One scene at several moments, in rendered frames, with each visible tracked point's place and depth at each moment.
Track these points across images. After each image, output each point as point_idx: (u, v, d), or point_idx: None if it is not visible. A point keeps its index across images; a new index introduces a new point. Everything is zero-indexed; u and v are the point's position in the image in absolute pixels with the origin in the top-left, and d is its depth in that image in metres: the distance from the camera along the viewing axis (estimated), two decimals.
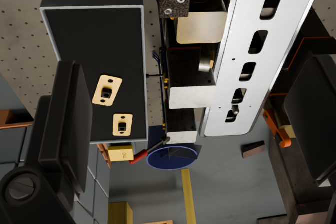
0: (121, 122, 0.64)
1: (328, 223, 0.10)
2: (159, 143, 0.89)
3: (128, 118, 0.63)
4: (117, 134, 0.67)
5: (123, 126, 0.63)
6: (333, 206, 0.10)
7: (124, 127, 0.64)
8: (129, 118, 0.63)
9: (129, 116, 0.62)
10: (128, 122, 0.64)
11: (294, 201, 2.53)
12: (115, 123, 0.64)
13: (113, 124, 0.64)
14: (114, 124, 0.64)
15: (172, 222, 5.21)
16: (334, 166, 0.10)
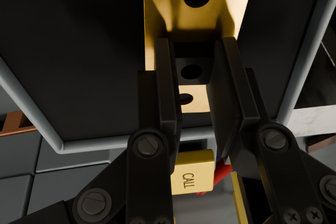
0: (187, 35, 0.12)
1: (249, 215, 0.10)
2: None
3: (224, 4, 0.11)
4: None
5: (199, 56, 0.12)
6: (244, 195, 0.10)
7: (202, 62, 0.12)
8: (229, 3, 0.11)
9: None
10: (219, 33, 0.12)
11: None
12: None
13: (146, 50, 0.13)
14: (151, 49, 0.13)
15: None
16: (230, 142, 0.11)
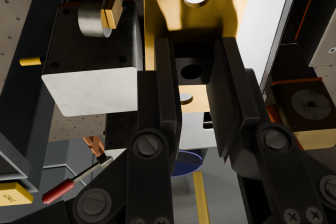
0: (187, 35, 0.12)
1: (249, 215, 0.10)
2: (93, 167, 0.57)
3: (224, 4, 0.11)
4: None
5: (199, 56, 0.12)
6: (244, 195, 0.10)
7: (202, 62, 0.12)
8: (229, 3, 0.11)
9: None
10: (219, 33, 0.12)
11: None
12: None
13: (146, 50, 0.13)
14: (151, 49, 0.13)
15: None
16: (230, 142, 0.11)
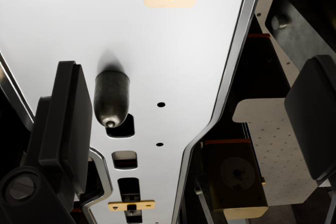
0: None
1: (328, 223, 0.10)
2: None
3: None
4: (157, 3, 0.22)
5: None
6: (333, 206, 0.10)
7: None
8: None
9: None
10: None
11: None
12: None
13: None
14: None
15: None
16: (334, 166, 0.10)
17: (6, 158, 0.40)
